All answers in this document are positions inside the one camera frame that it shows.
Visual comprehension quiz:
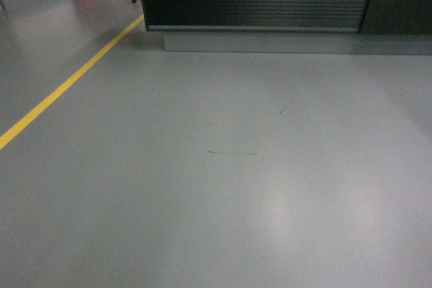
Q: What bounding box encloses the black checkout counter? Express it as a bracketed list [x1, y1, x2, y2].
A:
[142, 0, 431, 55]

